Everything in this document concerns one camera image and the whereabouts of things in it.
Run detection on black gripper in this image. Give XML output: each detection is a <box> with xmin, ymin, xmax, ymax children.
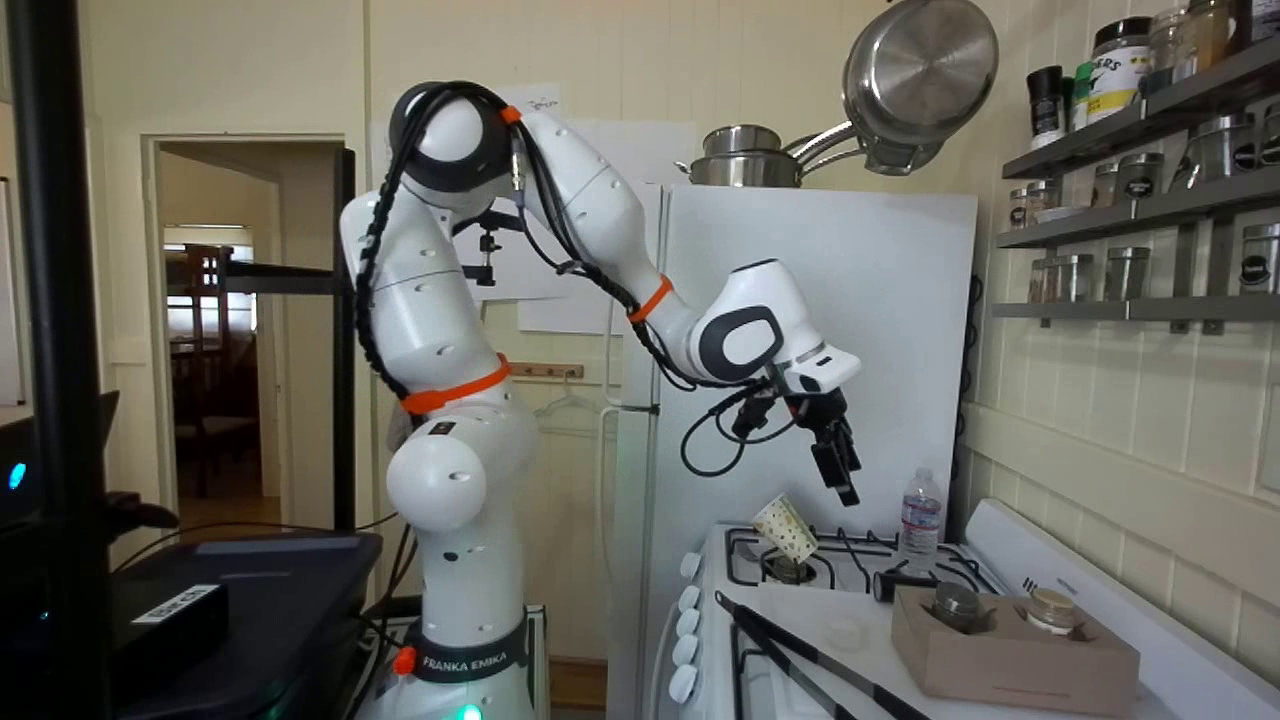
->
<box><xmin>785</xmin><ymin>387</ymin><xmax>870</xmax><ymax>508</ymax></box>

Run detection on clear plastic water bottle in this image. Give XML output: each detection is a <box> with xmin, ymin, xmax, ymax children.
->
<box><xmin>897</xmin><ymin>463</ymin><xmax>948</xmax><ymax>562</ymax></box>

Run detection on black stove grate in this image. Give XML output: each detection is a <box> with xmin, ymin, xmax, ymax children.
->
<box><xmin>717</xmin><ymin>591</ymin><xmax>931</xmax><ymax>720</ymax></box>
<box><xmin>719</xmin><ymin>521</ymin><xmax>1001</xmax><ymax>604</ymax></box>

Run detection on dark lidded jar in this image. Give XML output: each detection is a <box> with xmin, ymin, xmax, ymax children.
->
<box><xmin>924</xmin><ymin>582</ymin><xmax>995</xmax><ymax>638</ymax></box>

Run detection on white refrigerator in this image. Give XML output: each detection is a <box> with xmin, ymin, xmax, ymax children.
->
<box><xmin>606</xmin><ymin>182</ymin><xmax>981</xmax><ymax>720</ymax></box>

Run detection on clear glass jar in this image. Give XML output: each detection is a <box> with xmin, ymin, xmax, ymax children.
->
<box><xmin>1021</xmin><ymin>585</ymin><xmax>1089</xmax><ymax>640</ymax></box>

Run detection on brown cardboard box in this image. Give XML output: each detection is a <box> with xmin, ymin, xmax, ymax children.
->
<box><xmin>887</xmin><ymin>585</ymin><xmax>1145</xmax><ymax>720</ymax></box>

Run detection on steel pot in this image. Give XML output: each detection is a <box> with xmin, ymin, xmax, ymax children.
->
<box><xmin>680</xmin><ymin>121</ymin><xmax>809</xmax><ymax>194</ymax></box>

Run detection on white gas stove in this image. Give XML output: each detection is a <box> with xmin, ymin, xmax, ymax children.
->
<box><xmin>647</xmin><ymin>497</ymin><xmax>1280</xmax><ymax>720</ymax></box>

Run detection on hanging steel pan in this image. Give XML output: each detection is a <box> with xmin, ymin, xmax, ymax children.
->
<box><xmin>785</xmin><ymin>0</ymin><xmax>1005</xmax><ymax>182</ymax></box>

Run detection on metal spice rack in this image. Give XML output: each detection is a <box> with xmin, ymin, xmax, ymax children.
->
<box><xmin>989</xmin><ymin>36</ymin><xmax>1280</xmax><ymax>335</ymax></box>

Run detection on dark spice jar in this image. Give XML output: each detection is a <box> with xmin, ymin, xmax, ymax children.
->
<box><xmin>1026</xmin><ymin>65</ymin><xmax>1071</xmax><ymax>151</ymax></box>

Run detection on green lid spice jar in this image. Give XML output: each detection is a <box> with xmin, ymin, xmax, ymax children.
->
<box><xmin>1063</xmin><ymin>60</ymin><xmax>1101</xmax><ymax>133</ymax></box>

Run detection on large white label spice jar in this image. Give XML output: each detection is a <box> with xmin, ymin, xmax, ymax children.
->
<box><xmin>1079</xmin><ymin>12</ymin><xmax>1162</xmax><ymax>133</ymax></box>

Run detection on amber glass jar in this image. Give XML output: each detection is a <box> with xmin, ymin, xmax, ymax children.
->
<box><xmin>1167</xmin><ymin>0</ymin><xmax>1242</xmax><ymax>80</ymax></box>

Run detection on black case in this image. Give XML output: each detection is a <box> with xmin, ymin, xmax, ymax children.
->
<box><xmin>105</xmin><ymin>529</ymin><xmax>388</xmax><ymax>720</ymax></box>

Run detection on thick black pole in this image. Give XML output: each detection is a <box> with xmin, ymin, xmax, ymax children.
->
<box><xmin>6</xmin><ymin>0</ymin><xmax>115</xmax><ymax>720</ymax></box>

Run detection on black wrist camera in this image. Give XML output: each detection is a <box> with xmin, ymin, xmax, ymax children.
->
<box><xmin>726</xmin><ymin>387</ymin><xmax>782</xmax><ymax>439</ymax></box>

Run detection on wooden hook rail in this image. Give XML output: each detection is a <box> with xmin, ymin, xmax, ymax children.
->
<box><xmin>505</xmin><ymin>361</ymin><xmax>589</xmax><ymax>387</ymax></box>

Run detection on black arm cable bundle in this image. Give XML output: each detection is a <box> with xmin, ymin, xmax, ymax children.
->
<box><xmin>348</xmin><ymin>80</ymin><xmax>803</xmax><ymax>481</ymax></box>

